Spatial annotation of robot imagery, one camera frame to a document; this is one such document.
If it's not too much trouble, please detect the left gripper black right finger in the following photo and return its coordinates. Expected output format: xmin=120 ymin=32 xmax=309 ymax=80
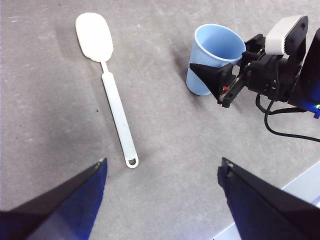
xmin=216 ymin=157 xmax=320 ymax=240

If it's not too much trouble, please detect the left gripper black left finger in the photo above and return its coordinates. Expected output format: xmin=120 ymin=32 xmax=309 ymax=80
xmin=0 ymin=157 xmax=109 ymax=240

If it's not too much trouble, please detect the blue ribbed plastic cup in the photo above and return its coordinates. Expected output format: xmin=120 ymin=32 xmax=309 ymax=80
xmin=185 ymin=23 xmax=248 ymax=97

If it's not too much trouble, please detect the right wrist grey camera box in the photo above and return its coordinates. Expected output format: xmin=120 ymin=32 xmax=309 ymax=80
xmin=264 ymin=15 xmax=310 ymax=60

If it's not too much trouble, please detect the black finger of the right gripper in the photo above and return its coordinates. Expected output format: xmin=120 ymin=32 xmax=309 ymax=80
xmin=241 ymin=33 xmax=267 ymax=63
xmin=189 ymin=62 xmax=235 ymax=100

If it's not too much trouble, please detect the black cable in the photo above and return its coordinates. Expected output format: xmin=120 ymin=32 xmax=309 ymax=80
xmin=254 ymin=92 xmax=320 ymax=143

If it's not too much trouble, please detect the grey-handled sponge cup brush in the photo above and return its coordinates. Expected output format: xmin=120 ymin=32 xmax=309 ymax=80
xmin=75 ymin=11 xmax=140 ymax=169

